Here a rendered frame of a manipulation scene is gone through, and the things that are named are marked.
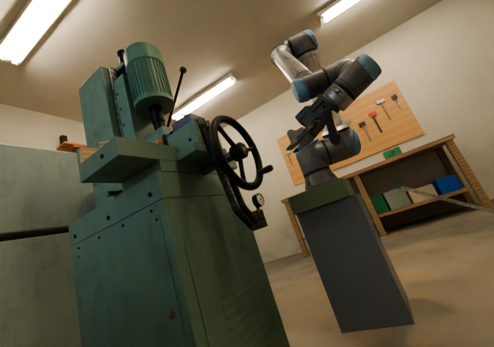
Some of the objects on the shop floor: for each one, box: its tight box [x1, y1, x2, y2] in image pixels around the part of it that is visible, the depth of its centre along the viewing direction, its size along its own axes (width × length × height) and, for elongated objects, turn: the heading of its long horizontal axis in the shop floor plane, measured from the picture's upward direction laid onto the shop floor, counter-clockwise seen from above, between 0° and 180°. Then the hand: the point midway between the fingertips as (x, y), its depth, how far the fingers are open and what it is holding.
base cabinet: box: [71, 195, 290, 347], centre depth 94 cm, size 45×58×71 cm
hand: (293, 150), depth 86 cm, fingers open, 6 cm apart
